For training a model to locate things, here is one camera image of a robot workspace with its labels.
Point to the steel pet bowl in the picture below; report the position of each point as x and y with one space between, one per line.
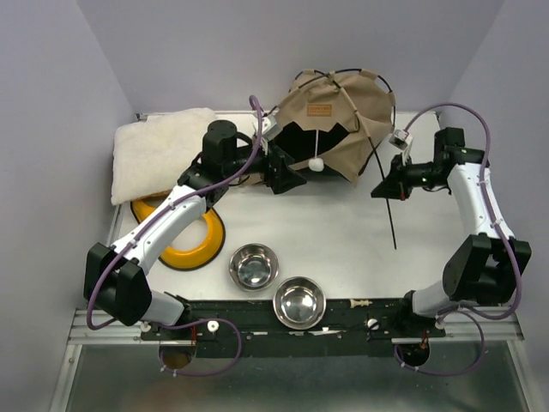
253 267
299 303

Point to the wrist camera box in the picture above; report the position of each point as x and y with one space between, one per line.
268 126
402 140

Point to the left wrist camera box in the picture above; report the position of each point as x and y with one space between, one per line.
268 126

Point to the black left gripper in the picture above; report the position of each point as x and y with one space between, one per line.
285 178

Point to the white pompom tent toy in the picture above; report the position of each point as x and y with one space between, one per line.
315 163

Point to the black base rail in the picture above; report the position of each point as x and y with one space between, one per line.
222 328

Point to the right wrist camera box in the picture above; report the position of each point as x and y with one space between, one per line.
402 140

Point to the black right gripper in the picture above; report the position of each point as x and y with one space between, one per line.
397 184

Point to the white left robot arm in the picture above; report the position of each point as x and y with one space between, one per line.
116 275

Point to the white fluffy pet cushion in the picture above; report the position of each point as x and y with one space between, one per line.
150 155

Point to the white chess piece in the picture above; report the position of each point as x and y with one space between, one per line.
359 303

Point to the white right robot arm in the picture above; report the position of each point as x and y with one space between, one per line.
486 269

